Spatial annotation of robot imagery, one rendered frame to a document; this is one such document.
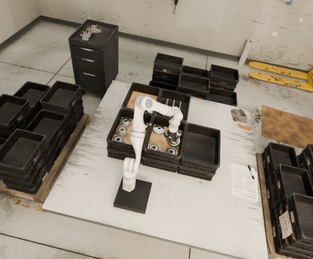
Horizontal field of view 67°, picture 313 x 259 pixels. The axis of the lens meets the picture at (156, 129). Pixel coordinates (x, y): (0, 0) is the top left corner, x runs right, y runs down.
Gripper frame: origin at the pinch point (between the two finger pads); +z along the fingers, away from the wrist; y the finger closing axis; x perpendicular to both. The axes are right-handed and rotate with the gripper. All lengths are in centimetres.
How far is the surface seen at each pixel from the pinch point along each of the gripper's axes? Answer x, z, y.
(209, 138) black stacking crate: 16.5, 4.9, 34.4
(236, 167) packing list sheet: 1, 17, 62
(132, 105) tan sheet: 36, 6, -43
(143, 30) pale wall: 322, 76, -100
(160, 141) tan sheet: -0.2, 4.3, -7.6
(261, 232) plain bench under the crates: -51, 15, 80
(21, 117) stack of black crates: 14, 39, -154
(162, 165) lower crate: -19.8, 10.5, -1.1
